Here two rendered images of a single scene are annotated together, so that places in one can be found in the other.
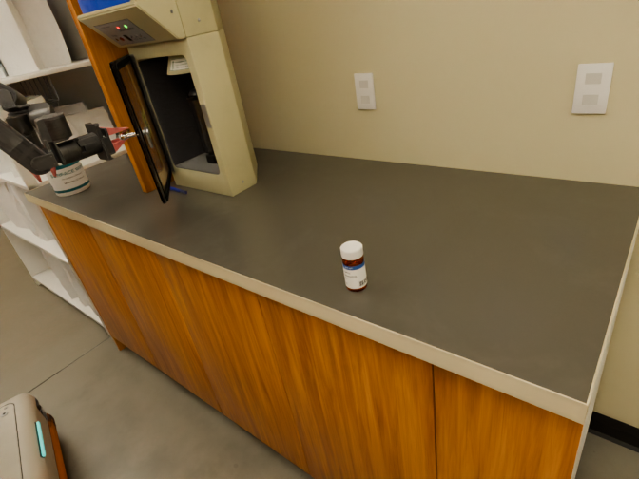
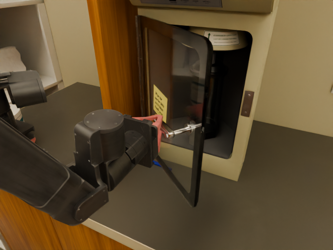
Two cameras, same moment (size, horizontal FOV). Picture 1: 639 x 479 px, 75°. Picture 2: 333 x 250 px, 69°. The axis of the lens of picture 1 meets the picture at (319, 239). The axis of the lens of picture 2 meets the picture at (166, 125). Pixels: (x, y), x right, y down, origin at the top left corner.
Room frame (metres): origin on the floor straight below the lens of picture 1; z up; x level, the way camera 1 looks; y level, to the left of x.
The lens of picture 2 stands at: (0.82, 0.61, 1.48)
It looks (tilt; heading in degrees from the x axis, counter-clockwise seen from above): 32 degrees down; 342
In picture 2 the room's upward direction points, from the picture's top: straight up
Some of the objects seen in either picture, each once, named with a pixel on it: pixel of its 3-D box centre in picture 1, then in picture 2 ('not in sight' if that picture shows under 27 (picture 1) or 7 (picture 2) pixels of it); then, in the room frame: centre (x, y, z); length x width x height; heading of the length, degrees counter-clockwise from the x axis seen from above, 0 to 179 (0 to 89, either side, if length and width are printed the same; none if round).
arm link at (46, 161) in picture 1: (48, 141); (88, 158); (1.12, 0.64, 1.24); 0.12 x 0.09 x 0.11; 124
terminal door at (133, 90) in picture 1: (145, 127); (166, 110); (1.32, 0.46, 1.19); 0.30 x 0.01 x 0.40; 9
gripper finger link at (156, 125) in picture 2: (114, 137); (149, 131); (1.23, 0.52, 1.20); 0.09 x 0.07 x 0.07; 136
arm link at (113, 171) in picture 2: (67, 149); (109, 165); (1.14, 0.61, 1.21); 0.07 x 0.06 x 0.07; 136
